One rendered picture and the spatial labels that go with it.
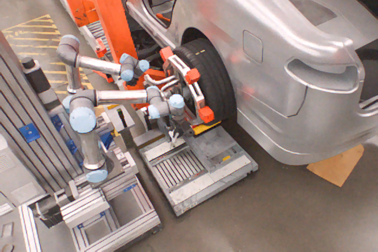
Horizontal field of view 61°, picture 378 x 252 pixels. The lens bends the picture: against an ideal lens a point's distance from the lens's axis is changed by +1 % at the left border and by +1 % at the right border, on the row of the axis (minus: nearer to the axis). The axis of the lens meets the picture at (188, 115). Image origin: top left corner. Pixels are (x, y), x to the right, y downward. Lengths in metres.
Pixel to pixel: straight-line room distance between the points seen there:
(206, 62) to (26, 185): 1.38
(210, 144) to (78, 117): 1.55
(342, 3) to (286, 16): 1.57
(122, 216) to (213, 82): 1.26
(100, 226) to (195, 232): 0.74
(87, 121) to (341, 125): 1.25
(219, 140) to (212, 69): 0.89
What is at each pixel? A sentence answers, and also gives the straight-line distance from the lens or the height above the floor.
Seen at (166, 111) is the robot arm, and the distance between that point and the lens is 1.69.
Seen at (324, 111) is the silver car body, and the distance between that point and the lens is 1.68.
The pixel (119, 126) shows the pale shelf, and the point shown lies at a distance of 2.92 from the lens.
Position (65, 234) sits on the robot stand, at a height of 0.21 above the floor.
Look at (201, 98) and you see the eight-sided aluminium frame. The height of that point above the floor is 0.96.
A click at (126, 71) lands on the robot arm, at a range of 2.11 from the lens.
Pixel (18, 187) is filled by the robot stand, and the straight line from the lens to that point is 2.22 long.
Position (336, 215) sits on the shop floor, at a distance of 2.85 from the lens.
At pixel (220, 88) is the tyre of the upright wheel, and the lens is 2.23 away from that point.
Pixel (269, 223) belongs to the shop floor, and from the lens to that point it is 2.73.
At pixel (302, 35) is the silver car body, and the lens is 1.53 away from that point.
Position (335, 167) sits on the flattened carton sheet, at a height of 0.01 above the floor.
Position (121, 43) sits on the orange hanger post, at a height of 1.20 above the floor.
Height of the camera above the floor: 2.43
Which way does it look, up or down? 44 degrees down
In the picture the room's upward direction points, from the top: 10 degrees counter-clockwise
